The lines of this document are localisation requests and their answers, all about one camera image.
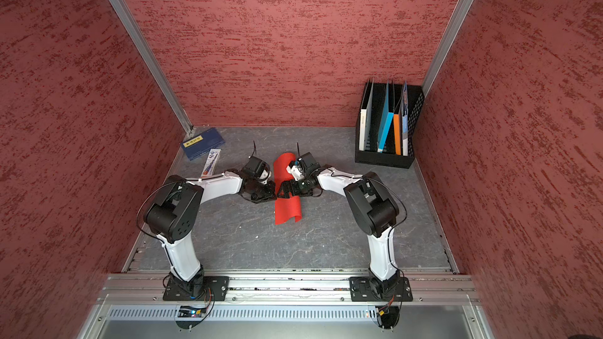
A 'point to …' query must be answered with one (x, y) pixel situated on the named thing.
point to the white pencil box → (210, 166)
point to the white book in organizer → (364, 114)
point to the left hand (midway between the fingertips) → (276, 201)
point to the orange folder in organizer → (396, 134)
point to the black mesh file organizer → (406, 100)
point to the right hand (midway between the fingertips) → (288, 198)
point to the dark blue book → (195, 145)
